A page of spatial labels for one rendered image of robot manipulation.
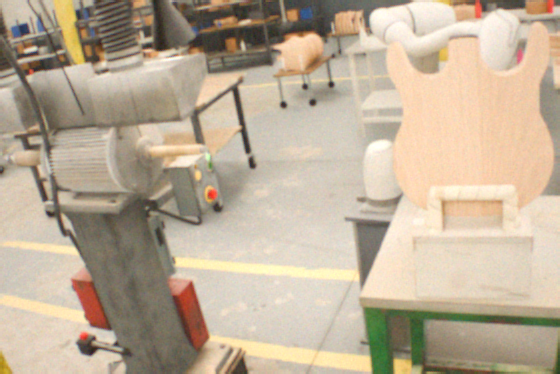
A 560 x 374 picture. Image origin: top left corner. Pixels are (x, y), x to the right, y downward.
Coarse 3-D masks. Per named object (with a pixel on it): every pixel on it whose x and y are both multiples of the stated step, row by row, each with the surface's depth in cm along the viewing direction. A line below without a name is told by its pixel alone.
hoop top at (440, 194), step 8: (432, 192) 110; (440, 192) 109; (448, 192) 109; (456, 192) 108; (464, 192) 107; (472, 192) 107; (480, 192) 106; (488, 192) 105; (496, 192) 105; (504, 192) 104; (512, 192) 103
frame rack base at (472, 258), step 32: (448, 224) 116; (480, 224) 113; (416, 256) 116; (448, 256) 114; (480, 256) 111; (512, 256) 108; (416, 288) 120; (448, 288) 117; (480, 288) 114; (512, 288) 111
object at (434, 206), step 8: (432, 200) 110; (440, 200) 111; (432, 208) 111; (440, 208) 111; (432, 216) 112; (440, 216) 112; (432, 224) 113; (440, 224) 113; (432, 232) 114; (440, 232) 114
